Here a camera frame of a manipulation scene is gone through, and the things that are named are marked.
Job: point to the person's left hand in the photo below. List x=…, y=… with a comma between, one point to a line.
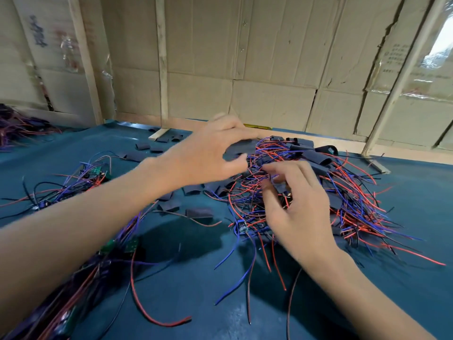
x=202, y=155

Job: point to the person's right hand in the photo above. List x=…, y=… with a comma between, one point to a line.
x=301, y=212

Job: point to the black heat-shrink sleeve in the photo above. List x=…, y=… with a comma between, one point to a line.
x=240, y=147

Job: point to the pile of sleeved wired boards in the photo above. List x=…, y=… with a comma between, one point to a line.
x=354, y=194

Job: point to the pile of black sleeve pieces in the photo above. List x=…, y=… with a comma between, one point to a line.
x=199, y=214

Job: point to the pile of unsleeved wired boards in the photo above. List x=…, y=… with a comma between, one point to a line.
x=71, y=294

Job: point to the person's right forearm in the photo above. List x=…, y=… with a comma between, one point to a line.
x=368, y=308

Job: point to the person's left forearm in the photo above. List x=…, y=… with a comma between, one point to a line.
x=64, y=244

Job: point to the yellow strip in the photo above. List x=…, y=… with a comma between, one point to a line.
x=260, y=126

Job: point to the wooden ledge board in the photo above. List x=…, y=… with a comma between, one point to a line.
x=417, y=153

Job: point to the clear plastic sheet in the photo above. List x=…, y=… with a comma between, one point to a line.
x=442, y=46

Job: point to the thin wooden post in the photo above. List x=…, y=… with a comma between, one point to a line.
x=162, y=60

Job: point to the wide wooden post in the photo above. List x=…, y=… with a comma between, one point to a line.
x=85, y=60

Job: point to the pale slanted wooden post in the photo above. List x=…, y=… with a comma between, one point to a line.
x=407, y=67

